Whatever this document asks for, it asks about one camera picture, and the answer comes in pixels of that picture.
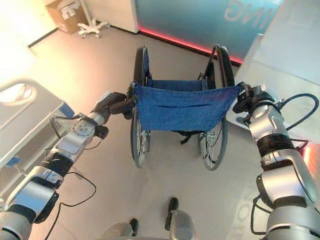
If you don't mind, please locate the blue fabric wheelchair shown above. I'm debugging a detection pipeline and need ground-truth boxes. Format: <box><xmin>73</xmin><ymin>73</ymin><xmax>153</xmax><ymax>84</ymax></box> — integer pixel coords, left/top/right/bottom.
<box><xmin>126</xmin><ymin>44</ymin><xmax>252</xmax><ymax>172</ymax></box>

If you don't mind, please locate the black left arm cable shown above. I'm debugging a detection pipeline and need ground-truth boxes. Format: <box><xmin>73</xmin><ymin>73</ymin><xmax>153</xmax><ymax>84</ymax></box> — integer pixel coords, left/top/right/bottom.
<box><xmin>42</xmin><ymin>171</ymin><xmax>97</xmax><ymax>240</ymax></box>

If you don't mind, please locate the silver left robot leg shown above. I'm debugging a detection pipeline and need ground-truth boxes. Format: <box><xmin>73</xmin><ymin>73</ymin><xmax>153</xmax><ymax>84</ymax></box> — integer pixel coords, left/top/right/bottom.
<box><xmin>98</xmin><ymin>218</ymin><xmax>140</xmax><ymax>240</ymax></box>

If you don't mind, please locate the brown cardboard box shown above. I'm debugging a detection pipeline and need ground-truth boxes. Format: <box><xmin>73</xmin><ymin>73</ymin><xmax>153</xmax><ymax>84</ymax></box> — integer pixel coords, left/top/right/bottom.
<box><xmin>45</xmin><ymin>0</ymin><xmax>91</xmax><ymax>35</ymax></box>

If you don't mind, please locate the white rolling stand base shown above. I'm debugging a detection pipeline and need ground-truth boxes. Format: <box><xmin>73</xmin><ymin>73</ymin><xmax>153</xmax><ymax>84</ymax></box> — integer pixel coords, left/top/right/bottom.
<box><xmin>77</xmin><ymin>0</ymin><xmax>109</xmax><ymax>39</ymax></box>

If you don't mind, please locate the grey hospital bed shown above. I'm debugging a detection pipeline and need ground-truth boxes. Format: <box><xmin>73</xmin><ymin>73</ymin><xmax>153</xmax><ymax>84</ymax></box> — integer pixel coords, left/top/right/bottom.
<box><xmin>0</xmin><ymin>77</ymin><xmax>76</xmax><ymax>200</ymax></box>

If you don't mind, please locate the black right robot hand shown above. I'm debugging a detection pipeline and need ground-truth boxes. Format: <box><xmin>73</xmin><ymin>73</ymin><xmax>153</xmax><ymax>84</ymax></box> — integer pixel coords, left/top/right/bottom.
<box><xmin>232</xmin><ymin>84</ymin><xmax>275</xmax><ymax>116</ymax></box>

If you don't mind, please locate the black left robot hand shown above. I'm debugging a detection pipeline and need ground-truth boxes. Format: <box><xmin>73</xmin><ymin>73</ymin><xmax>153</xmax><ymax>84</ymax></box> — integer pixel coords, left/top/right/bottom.
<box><xmin>94</xmin><ymin>91</ymin><xmax>139</xmax><ymax>120</ymax></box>

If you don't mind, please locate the red floor light strip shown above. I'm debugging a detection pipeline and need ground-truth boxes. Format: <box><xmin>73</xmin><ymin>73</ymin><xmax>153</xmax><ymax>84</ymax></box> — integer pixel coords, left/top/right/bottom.
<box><xmin>138</xmin><ymin>27</ymin><xmax>245</xmax><ymax>66</ymax></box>

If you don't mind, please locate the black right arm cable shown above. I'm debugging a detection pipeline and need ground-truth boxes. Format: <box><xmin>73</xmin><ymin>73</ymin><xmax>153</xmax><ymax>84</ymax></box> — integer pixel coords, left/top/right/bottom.
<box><xmin>276</xmin><ymin>93</ymin><xmax>320</xmax><ymax>132</ymax></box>

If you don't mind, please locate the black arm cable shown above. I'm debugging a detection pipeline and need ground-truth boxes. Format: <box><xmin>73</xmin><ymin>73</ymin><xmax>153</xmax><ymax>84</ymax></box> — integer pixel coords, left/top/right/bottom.
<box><xmin>276</xmin><ymin>93</ymin><xmax>320</xmax><ymax>132</ymax></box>
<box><xmin>42</xmin><ymin>171</ymin><xmax>97</xmax><ymax>240</ymax></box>

